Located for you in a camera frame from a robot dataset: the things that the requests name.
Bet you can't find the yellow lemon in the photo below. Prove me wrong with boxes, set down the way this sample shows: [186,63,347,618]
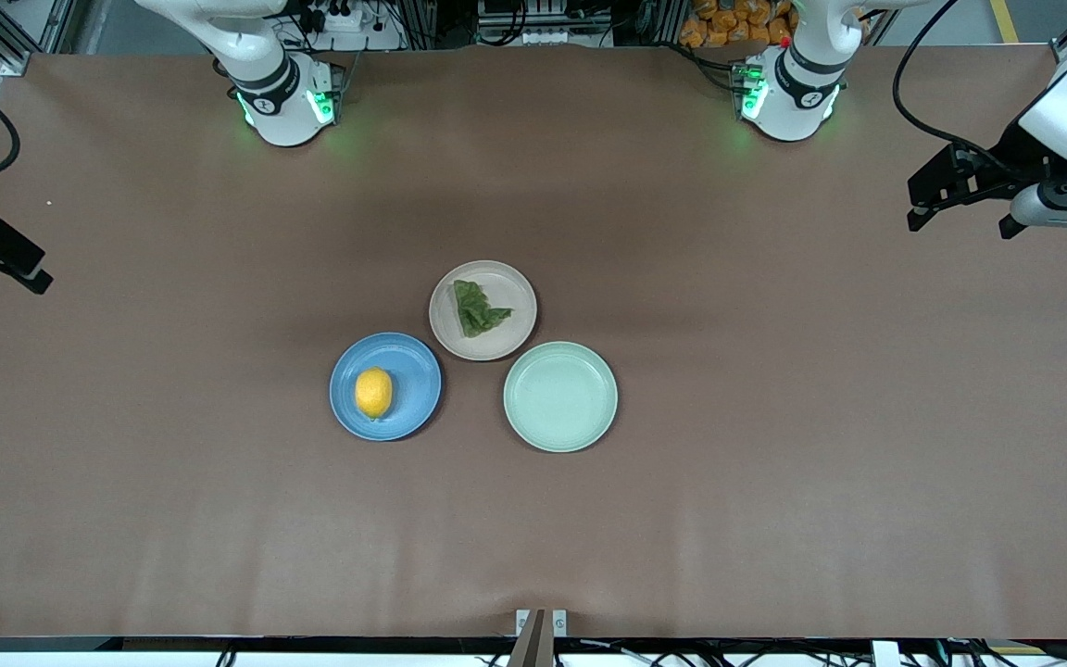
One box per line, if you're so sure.
[354,367,395,422]

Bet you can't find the green lettuce leaf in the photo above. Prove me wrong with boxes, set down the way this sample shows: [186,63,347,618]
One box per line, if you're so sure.
[453,279,515,339]

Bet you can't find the orange snack bags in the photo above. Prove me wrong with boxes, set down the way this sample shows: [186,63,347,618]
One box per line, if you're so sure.
[679,0,798,50]

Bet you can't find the white power strip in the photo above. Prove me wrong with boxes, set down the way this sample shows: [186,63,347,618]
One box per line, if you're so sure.
[304,0,379,34]

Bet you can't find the blue plate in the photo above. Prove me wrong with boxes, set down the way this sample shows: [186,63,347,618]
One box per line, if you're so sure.
[330,333,443,443]

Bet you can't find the pale green plate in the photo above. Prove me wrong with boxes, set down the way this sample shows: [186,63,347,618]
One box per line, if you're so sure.
[503,342,619,454]

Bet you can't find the beige plate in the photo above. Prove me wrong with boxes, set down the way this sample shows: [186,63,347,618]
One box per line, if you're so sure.
[429,260,538,362]

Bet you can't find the metal table edge bracket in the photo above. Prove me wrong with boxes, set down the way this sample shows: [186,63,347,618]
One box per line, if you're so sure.
[508,608,570,667]

